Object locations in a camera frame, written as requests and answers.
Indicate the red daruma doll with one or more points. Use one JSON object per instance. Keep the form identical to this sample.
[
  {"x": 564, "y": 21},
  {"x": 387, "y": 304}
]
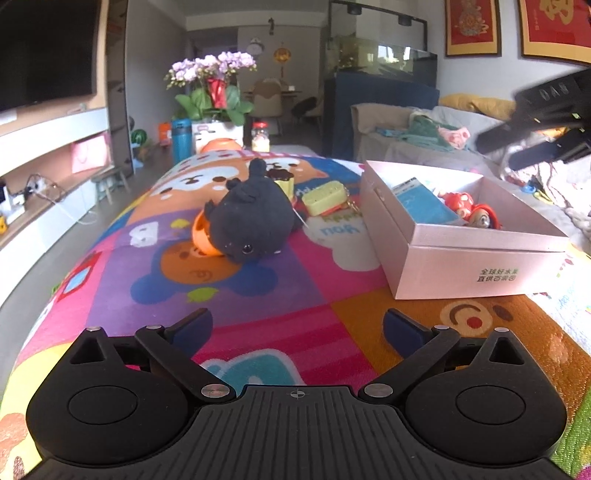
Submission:
[{"x": 484, "y": 217}]

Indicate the beige dining chair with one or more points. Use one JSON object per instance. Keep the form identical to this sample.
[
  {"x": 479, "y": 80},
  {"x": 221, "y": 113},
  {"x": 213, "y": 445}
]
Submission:
[{"x": 268, "y": 99}]

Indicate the orange round toy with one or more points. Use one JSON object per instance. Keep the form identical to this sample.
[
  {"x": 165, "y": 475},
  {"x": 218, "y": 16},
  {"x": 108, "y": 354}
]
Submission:
[{"x": 221, "y": 145}]

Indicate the pink piggy garment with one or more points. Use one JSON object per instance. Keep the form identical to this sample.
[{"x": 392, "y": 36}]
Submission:
[{"x": 455, "y": 137}]

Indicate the blue flat book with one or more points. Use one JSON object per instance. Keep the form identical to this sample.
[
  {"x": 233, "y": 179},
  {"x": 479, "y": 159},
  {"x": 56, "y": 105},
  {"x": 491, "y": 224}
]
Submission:
[{"x": 391, "y": 133}]

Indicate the dark blue cabinet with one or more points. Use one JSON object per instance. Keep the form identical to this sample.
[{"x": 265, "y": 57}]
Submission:
[{"x": 369, "y": 101}]

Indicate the red lid clear jar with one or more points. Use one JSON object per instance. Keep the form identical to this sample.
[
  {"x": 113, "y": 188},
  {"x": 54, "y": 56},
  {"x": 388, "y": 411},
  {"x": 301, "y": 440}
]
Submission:
[{"x": 261, "y": 138}]

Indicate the yellow cushion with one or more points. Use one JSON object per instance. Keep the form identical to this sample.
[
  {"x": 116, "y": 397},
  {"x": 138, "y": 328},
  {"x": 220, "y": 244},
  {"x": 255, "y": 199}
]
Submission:
[{"x": 475, "y": 104}]

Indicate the grey knitted blanket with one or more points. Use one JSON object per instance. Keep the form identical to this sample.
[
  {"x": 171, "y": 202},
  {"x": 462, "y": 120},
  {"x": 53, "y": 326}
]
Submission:
[{"x": 581, "y": 226}]

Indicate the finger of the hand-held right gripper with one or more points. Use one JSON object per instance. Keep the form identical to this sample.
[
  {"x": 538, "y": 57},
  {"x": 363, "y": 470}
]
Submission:
[
  {"x": 545, "y": 154},
  {"x": 501, "y": 136}
]

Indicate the wooden stool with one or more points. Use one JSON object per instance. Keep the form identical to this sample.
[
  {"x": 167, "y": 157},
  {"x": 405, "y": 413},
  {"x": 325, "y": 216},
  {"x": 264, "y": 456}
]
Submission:
[{"x": 108, "y": 174}]

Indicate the green cloth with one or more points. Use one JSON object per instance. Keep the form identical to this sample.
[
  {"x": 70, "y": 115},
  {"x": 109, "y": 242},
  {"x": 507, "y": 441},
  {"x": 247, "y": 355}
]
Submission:
[{"x": 425, "y": 131}]

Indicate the red framed wall picture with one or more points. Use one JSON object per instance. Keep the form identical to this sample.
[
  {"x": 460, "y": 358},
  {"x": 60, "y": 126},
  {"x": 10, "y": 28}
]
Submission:
[
  {"x": 473, "y": 25},
  {"x": 554, "y": 27}
]

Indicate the white charger device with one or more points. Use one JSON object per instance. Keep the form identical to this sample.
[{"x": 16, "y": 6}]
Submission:
[{"x": 11, "y": 198}]

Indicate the glass fish tank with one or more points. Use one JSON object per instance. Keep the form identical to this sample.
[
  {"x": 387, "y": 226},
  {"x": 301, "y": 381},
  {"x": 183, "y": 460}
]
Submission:
[{"x": 378, "y": 50}]

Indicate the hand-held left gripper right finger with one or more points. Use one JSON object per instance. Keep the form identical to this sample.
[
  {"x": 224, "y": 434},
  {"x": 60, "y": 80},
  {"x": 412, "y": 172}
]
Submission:
[{"x": 404, "y": 330}]

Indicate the colourful cartoon table mat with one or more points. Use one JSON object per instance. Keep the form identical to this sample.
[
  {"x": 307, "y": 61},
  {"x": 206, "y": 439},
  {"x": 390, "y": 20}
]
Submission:
[{"x": 277, "y": 286}]

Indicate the pink cardboard box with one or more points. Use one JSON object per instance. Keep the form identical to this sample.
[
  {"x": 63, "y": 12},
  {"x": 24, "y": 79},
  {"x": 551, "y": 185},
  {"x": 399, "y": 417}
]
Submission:
[{"x": 461, "y": 267}]

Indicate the orange toy ball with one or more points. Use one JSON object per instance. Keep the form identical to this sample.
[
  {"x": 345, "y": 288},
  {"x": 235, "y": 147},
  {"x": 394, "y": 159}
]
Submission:
[{"x": 203, "y": 230}]

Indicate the potted purple orchid plant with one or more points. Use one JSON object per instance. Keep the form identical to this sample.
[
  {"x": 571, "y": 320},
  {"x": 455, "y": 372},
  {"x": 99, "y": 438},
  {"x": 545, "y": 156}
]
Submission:
[{"x": 203, "y": 104}]

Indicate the blue thermos bottle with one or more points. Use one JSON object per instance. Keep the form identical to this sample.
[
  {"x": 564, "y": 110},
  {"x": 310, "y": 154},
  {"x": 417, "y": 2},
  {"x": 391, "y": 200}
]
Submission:
[{"x": 181, "y": 143}]

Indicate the yellow pudding toy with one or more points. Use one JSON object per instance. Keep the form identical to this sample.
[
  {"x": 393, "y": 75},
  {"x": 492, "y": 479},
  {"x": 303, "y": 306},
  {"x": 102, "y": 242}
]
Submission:
[{"x": 284, "y": 187}]

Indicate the red hanging ornament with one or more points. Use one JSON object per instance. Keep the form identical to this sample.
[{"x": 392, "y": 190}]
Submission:
[{"x": 280, "y": 56}]

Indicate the grey sofa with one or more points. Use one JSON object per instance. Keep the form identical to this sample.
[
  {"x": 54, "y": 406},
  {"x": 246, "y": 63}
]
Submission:
[{"x": 392, "y": 134}]

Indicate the watermelon ball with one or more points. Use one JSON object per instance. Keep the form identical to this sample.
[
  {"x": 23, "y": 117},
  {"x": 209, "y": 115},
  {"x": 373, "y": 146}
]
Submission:
[{"x": 138, "y": 136}]

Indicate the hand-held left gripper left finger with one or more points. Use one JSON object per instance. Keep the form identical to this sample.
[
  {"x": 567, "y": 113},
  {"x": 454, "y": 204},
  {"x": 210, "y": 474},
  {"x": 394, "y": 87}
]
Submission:
[{"x": 194, "y": 327}]

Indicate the wall clock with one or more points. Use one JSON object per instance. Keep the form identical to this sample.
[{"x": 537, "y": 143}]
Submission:
[{"x": 255, "y": 46}]

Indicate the blue white tissue packet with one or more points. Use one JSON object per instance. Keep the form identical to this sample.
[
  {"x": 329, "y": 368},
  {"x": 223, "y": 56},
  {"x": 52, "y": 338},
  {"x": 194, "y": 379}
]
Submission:
[{"x": 425, "y": 203}]

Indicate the dark dining chair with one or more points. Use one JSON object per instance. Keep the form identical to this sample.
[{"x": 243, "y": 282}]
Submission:
[{"x": 307, "y": 108}]

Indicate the white power strip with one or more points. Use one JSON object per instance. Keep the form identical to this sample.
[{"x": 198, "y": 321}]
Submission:
[{"x": 37, "y": 187}]

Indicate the white wall shelf unit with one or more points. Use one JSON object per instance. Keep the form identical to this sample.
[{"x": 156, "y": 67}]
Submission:
[{"x": 55, "y": 122}]

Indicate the black plush toy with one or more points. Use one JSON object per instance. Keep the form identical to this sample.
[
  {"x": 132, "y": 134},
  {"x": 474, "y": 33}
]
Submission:
[{"x": 254, "y": 212}]

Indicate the black television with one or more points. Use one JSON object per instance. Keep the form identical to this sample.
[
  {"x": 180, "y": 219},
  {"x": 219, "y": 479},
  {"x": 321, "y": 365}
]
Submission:
[{"x": 41, "y": 46}]

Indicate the pink gift bag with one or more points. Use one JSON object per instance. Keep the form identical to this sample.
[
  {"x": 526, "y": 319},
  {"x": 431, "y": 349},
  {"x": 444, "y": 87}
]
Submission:
[{"x": 90, "y": 154}]

